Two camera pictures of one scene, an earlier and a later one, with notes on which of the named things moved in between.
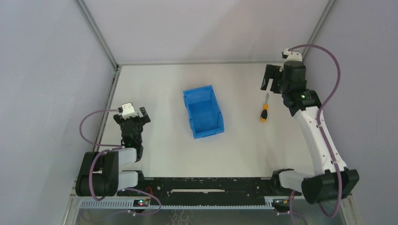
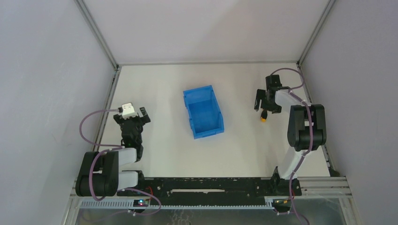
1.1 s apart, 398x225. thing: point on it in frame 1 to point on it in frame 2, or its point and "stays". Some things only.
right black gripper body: [275, 78] to [267, 101]
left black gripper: [132, 121] stays
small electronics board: [141, 203] stays
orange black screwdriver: [264, 112] stays
